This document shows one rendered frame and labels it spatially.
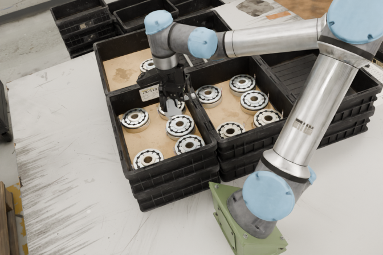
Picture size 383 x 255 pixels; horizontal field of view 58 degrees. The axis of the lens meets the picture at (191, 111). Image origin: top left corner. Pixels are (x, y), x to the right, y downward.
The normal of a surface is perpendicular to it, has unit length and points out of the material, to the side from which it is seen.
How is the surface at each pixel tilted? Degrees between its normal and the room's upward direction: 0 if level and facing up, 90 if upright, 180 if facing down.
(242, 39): 46
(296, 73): 0
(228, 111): 0
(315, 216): 0
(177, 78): 90
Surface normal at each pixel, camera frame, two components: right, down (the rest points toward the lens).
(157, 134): -0.12, -0.71
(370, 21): -0.40, -0.07
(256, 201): -0.51, 0.17
